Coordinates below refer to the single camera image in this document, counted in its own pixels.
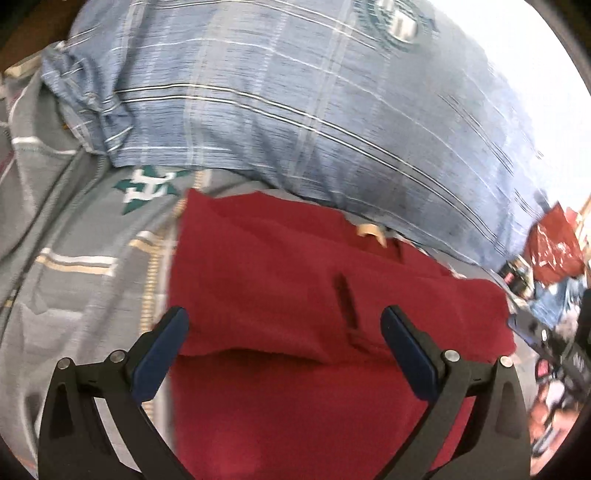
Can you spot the blue plaid pillow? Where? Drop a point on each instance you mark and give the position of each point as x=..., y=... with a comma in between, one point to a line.
x=277, y=92

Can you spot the red plastic bag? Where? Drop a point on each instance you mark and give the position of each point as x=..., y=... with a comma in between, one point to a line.
x=554, y=249

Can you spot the blue cloth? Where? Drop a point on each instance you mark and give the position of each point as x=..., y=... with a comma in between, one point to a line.
x=558, y=297

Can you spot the grey plaid bed sheet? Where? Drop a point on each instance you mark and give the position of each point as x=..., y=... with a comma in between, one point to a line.
x=69, y=230

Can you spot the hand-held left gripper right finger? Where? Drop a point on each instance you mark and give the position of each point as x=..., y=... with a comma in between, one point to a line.
x=411, y=355

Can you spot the small dark bottle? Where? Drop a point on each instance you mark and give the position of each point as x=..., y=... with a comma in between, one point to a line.
x=516, y=277

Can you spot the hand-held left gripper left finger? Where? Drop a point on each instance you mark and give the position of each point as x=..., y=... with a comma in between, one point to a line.
x=157, y=360

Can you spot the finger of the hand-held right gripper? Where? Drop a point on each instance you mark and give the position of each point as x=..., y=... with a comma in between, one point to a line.
x=528, y=325

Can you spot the red garment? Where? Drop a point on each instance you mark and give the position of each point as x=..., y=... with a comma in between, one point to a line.
x=277, y=277

